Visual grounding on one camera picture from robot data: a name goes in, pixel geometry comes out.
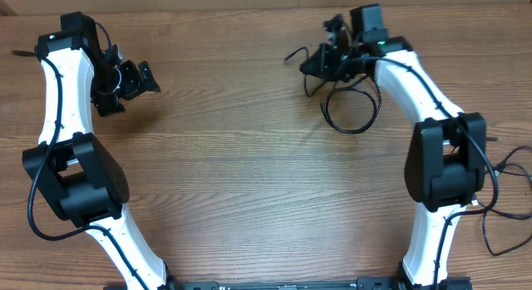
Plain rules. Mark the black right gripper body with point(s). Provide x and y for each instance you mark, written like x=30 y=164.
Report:
x=322 y=61

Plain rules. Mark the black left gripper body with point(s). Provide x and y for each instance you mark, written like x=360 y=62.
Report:
x=110 y=83

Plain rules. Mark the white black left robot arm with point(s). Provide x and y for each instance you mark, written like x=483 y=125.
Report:
x=77 y=186

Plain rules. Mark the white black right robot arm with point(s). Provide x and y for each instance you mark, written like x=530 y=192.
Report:
x=444 y=165

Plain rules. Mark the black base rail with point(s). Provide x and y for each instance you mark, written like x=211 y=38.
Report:
x=359 y=284

